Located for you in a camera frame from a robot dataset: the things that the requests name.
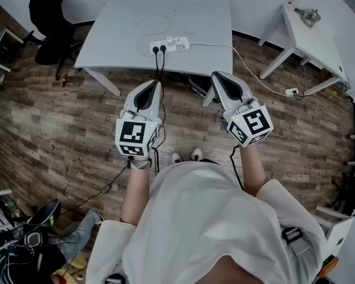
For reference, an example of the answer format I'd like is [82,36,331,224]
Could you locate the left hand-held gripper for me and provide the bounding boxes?
[115,80,163,157]

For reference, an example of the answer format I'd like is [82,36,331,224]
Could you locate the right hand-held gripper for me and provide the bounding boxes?
[210,71,275,149]

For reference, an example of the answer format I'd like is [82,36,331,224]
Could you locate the white power strip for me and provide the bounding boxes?
[149,35,191,57]

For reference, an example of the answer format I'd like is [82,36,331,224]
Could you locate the person's left forearm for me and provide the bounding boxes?
[120,166,153,226]

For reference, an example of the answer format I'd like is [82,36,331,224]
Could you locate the person's right forearm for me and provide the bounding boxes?
[239,143,269,199]

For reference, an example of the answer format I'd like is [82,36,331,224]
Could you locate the grey table leg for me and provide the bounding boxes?
[87,67,122,97]
[202,84,218,109]

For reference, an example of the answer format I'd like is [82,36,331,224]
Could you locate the black watch with metal band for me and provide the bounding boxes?
[127,157,153,170]

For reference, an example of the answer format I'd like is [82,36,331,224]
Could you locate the white side table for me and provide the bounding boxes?
[257,4,351,97]

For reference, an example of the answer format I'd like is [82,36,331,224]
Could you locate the black office chair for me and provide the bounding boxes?
[28,0,78,81]

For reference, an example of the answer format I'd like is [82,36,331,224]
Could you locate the person's white t-shirt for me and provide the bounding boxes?
[85,160,329,284]

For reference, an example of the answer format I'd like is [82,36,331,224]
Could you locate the black round seat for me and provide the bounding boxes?
[26,198,62,228]

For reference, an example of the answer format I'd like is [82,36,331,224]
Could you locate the teal desk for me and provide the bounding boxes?
[0,28,25,74]

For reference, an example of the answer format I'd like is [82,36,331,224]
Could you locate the black chair base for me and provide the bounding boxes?
[330,172,355,216]

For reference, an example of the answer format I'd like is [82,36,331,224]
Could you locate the white rack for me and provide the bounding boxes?
[0,189,14,234]

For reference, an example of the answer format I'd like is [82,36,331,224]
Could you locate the white cabinet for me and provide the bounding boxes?
[315,205,355,260]

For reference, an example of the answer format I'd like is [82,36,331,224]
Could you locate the orange tool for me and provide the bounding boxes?
[318,256,340,279]

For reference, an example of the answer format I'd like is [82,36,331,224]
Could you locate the white power cable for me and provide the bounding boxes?
[189,42,288,96]

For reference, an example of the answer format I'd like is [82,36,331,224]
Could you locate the black power plug with cord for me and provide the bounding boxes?
[151,45,162,84]
[152,44,168,176]

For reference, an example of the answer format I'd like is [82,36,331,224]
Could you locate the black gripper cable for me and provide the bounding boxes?
[58,157,131,218]
[230,145,244,191]

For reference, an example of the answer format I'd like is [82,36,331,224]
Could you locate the grey strap buckle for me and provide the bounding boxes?
[280,226,312,256]

